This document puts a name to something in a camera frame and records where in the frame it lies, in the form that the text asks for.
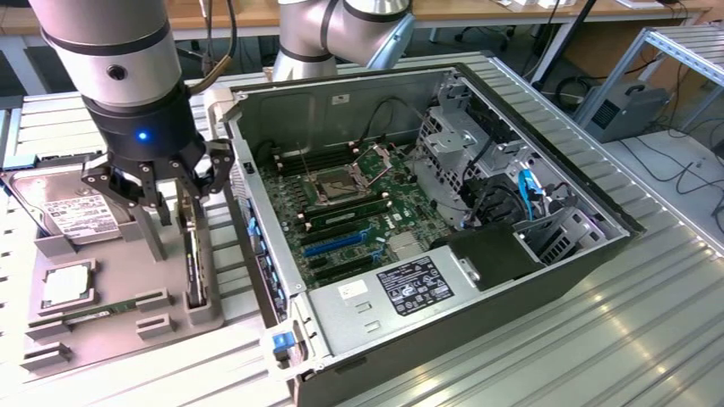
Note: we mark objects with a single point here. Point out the white box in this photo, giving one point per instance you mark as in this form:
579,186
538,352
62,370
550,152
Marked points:
543,3

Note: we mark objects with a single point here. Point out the silver hard disk drive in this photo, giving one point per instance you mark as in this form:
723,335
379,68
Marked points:
34,186

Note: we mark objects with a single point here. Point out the graphics card with fan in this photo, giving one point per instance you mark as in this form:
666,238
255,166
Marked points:
195,263

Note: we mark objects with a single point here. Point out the open black PC case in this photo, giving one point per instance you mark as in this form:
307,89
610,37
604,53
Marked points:
452,339

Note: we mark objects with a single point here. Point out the black RAM slot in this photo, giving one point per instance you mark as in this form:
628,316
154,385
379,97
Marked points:
364,200
362,196
332,162
330,152
328,148
367,204
331,157

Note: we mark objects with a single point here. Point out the grey equipment box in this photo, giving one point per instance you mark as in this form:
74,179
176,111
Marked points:
628,114

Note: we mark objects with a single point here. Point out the office chair base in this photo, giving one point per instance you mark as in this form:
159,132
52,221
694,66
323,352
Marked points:
195,57
480,30

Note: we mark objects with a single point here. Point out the socket locking lever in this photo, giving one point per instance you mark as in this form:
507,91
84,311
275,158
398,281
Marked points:
306,163

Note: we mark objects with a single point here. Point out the black slanted pole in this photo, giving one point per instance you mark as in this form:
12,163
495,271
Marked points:
566,40

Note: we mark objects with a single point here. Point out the grey parts rack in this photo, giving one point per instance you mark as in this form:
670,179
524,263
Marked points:
142,292

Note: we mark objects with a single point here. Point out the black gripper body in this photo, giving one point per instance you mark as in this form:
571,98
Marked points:
147,127

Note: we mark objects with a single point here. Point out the open socket cover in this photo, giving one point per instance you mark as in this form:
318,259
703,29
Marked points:
359,174

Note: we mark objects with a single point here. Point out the blue case latch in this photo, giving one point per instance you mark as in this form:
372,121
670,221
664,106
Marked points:
282,342

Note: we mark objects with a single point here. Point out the silver chipset heatsink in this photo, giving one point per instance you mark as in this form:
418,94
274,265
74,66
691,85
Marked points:
407,246

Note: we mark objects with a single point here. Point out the perforated metal disk bay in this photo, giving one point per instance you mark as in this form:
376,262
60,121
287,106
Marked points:
560,241

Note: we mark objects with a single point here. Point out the blue expansion slot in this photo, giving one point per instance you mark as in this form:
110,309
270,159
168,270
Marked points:
334,248

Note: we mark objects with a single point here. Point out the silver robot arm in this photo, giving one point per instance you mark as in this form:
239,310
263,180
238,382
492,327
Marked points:
114,46

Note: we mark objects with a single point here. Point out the green motherboard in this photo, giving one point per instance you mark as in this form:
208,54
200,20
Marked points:
415,207

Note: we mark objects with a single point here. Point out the grey power supply unit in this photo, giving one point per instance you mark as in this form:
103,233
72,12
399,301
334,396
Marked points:
362,322

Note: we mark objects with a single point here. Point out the cardboard box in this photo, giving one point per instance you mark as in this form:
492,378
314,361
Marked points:
187,8

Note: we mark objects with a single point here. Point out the silver CPU chip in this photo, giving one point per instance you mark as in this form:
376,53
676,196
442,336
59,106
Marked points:
68,284

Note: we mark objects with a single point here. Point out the green RAM stick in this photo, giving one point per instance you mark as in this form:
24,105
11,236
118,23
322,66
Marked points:
102,313
351,215

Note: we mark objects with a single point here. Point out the aluminium profile frame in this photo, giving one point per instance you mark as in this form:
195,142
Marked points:
696,42

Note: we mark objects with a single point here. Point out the silver metal drive cage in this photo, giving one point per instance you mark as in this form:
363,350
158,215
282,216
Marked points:
447,144

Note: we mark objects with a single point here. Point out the short black expansion slot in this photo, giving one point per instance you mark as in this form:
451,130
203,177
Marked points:
319,263

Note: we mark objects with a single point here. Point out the CPU socket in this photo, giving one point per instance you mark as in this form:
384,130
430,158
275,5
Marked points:
334,186

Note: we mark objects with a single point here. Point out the blue disk caddy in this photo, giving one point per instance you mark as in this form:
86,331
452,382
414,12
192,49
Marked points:
20,163

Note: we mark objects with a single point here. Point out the wooden desk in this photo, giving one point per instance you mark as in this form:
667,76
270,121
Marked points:
255,21
510,16

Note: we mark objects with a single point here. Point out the black plastic shroud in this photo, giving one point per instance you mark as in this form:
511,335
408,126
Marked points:
487,254

